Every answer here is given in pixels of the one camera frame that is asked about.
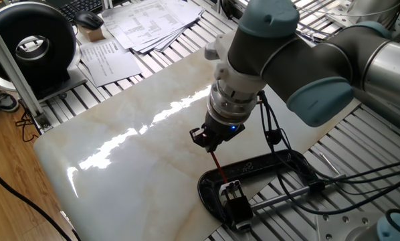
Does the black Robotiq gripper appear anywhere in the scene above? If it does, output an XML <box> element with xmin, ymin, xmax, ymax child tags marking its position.
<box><xmin>189</xmin><ymin>115</ymin><xmax>246</xmax><ymax>153</ymax></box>

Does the red pencil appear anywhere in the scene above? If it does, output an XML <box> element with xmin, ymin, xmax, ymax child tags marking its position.
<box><xmin>209</xmin><ymin>151</ymin><xmax>228</xmax><ymax>184</ymax></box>

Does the small black white pencil sharpener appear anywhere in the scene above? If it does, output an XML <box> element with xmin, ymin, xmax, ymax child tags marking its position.
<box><xmin>219</xmin><ymin>179</ymin><xmax>254</xmax><ymax>232</ymax></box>

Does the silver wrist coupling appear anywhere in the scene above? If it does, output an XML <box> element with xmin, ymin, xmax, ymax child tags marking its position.
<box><xmin>205</xmin><ymin>82</ymin><xmax>258</xmax><ymax>127</ymax></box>

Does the black metal C-clamp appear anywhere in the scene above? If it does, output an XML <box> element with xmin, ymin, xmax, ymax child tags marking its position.
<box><xmin>197</xmin><ymin>149</ymin><xmax>347</xmax><ymax>232</ymax></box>

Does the white marble tile slab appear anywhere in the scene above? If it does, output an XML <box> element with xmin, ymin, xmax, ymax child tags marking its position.
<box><xmin>33</xmin><ymin>48</ymin><xmax>361</xmax><ymax>241</ymax></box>

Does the single white printed sheet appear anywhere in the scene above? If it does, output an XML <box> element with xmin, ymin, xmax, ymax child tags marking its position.
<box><xmin>79</xmin><ymin>38</ymin><xmax>143</xmax><ymax>88</ymax></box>

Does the white printed paper stack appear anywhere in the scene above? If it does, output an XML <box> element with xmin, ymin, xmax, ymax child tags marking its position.
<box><xmin>101</xmin><ymin>0</ymin><xmax>206</xmax><ymax>54</ymax></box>

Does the small wooden block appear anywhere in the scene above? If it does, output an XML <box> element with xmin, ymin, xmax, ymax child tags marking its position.
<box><xmin>78</xmin><ymin>25</ymin><xmax>106</xmax><ymax>43</ymax></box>

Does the black computer mouse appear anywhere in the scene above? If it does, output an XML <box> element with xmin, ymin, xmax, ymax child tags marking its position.
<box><xmin>73</xmin><ymin>10</ymin><xmax>104</xmax><ymax>31</ymax></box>

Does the black keyboard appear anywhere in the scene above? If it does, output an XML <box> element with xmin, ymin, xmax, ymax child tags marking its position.
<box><xmin>58</xmin><ymin>0</ymin><xmax>104</xmax><ymax>23</ymax></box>

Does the grey white sneaker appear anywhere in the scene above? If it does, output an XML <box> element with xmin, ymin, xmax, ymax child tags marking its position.
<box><xmin>0</xmin><ymin>90</ymin><xmax>20</xmax><ymax>113</ymax></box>

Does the black gripper cable bundle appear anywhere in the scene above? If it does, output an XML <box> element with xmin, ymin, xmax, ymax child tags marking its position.
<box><xmin>256</xmin><ymin>90</ymin><xmax>400</xmax><ymax>238</ymax></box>

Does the white printed wrist mount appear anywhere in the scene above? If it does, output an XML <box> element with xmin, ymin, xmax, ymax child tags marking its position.
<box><xmin>205</xmin><ymin>31</ymin><xmax>268</xmax><ymax>94</ymax></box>

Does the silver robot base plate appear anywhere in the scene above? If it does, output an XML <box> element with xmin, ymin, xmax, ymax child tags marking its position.
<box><xmin>315</xmin><ymin>209</ymin><xmax>382</xmax><ymax>241</ymax></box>

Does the grey aluminium table rail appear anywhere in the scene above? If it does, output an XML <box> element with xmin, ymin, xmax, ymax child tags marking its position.
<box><xmin>352</xmin><ymin>88</ymin><xmax>400</xmax><ymax>139</ymax></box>

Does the thick black floor cable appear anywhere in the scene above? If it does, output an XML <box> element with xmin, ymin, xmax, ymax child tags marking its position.
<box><xmin>0</xmin><ymin>162</ymin><xmax>74</xmax><ymax>241</ymax></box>

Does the aluminium frame profile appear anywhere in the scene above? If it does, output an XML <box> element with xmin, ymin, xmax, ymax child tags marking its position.
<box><xmin>0</xmin><ymin>13</ymin><xmax>52</xmax><ymax>131</ymax></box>

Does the black ring fan white base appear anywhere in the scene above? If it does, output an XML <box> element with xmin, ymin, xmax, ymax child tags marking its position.
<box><xmin>0</xmin><ymin>1</ymin><xmax>89</xmax><ymax>101</ymax></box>

